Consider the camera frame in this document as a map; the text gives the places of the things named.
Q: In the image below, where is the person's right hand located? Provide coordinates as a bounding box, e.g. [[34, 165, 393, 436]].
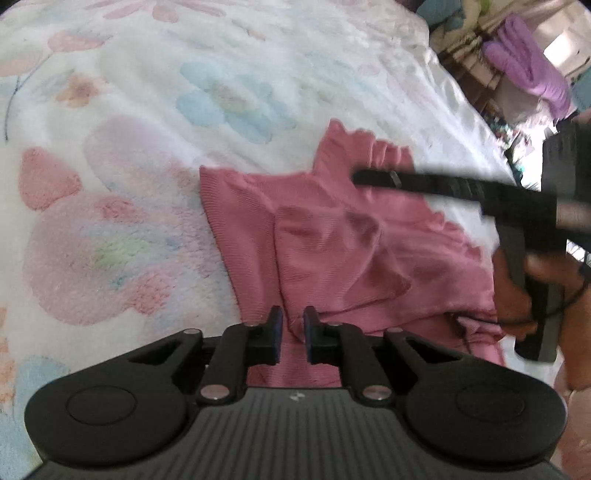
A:
[[491, 247, 580, 343]]

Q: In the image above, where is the pink turtleneck shirt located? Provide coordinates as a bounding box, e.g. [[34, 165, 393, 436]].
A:
[[199, 118, 507, 389]]

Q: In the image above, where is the teal plush cloth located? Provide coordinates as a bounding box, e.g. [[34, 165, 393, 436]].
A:
[[417, 0, 468, 29]]

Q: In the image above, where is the purple duvet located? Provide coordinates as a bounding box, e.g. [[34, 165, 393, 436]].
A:
[[483, 14, 574, 114]]

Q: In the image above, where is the person's right forearm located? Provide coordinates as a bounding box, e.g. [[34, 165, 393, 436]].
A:
[[556, 277, 591, 394]]

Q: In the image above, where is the floral fleece blanket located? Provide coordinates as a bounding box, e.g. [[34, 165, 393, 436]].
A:
[[0, 0, 541, 476]]

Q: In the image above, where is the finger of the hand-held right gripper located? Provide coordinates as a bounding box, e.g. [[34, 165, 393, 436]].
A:
[[352, 168, 486, 207]]

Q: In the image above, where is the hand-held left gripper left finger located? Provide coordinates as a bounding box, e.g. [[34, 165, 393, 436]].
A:
[[124, 305, 283, 404]]

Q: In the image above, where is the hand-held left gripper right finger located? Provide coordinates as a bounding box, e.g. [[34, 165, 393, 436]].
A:
[[302, 305, 462, 404]]

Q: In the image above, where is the black cable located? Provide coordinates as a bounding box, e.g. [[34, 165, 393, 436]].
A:
[[455, 265, 591, 344]]

